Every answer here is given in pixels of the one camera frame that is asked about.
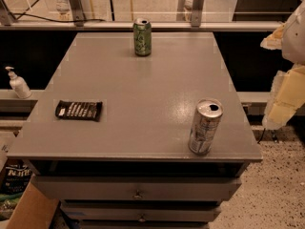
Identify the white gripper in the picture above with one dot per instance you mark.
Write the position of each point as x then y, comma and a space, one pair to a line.
295, 43

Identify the dark snack bag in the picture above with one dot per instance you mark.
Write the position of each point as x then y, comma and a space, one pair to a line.
16, 179

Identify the black snack bar wrapper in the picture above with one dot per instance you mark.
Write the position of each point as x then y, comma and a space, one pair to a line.
72, 110

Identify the top grey drawer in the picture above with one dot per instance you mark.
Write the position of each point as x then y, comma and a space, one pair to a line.
138, 188

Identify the grey drawer cabinet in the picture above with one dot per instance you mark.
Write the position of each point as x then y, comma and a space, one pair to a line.
146, 119

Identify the silver redbull can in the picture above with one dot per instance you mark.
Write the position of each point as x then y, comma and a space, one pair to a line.
206, 118

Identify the cardboard box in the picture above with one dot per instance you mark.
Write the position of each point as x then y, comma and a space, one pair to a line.
33, 211

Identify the grey drawer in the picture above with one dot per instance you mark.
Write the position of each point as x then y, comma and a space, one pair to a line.
142, 211
138, 188

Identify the green soda can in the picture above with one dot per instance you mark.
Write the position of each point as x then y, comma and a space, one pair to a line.
142, 36

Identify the white pump bottle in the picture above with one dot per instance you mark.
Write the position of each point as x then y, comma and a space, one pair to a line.
18, 84

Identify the metal railing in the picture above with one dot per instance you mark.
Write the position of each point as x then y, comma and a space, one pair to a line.
80, 21

